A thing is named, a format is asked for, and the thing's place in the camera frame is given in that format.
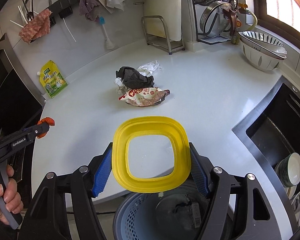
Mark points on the grey perforated trash basket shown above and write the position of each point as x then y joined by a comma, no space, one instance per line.
174,214

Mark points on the black dish rack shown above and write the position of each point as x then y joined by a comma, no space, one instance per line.
197,7

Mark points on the red white snack bag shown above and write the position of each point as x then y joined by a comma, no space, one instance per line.
145,97

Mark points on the crumpled white paper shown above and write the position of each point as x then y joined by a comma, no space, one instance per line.
121,88

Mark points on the metal cutting board rack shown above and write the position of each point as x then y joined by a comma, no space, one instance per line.
162,41

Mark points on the striped ceramic bowl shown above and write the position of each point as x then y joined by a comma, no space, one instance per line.
264,43

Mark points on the crumpled white plastic wrap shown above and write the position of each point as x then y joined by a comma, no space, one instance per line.
149,68

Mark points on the white cutting board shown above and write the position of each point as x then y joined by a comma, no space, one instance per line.
170,11

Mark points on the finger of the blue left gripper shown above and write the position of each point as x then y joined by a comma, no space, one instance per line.
38,129

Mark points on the black kitchen sink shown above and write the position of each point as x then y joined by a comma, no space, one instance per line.
271,132

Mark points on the green rimmed bowl in sink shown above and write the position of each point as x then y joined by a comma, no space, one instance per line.
288,170

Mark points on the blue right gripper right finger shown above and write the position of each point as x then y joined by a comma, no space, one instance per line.
199,172

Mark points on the yellow green seasoning pouch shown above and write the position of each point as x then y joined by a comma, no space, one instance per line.
51,79

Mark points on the pink hanging rag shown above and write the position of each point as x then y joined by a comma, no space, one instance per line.
36,28

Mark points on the dark grey cloth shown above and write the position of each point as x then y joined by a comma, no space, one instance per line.
132,79

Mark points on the glass pot lid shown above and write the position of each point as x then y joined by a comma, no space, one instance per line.
217,18

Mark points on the white bottle brush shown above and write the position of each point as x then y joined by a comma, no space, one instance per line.
109,44

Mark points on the white leaf pattern bowl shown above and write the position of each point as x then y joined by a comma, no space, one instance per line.
258,59

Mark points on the purple hanging rag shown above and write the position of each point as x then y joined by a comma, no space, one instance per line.
89,9

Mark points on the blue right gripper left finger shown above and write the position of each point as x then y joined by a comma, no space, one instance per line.
102,171

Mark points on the orange red wrapper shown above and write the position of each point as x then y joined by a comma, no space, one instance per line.
45,124

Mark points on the person's left hand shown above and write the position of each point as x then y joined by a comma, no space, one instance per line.
10,196

